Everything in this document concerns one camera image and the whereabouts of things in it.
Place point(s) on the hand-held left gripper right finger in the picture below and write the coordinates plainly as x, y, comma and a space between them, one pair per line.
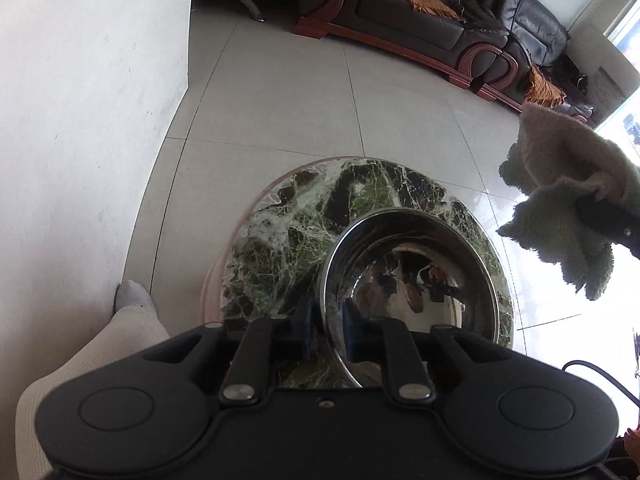
352, 332

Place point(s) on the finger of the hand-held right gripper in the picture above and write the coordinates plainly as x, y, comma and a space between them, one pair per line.
610, 220

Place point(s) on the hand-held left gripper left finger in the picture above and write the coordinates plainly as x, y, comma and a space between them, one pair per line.
305, 332

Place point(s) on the fluffy pink green cloth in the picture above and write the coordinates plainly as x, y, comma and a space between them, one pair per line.
555, 160

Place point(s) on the steel bowl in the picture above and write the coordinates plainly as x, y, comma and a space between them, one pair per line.
450, 260

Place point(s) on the round green marble table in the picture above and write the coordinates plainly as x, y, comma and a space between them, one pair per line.
290, 230

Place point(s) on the person's white shoe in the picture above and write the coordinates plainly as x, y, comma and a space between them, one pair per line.
131, 295

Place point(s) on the person's left leg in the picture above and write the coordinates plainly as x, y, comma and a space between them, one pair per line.
85, 360

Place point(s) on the dark leather sofa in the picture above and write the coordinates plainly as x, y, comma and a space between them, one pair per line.
410, 15

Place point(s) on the wall poster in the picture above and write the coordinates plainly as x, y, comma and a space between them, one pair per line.
610, 90

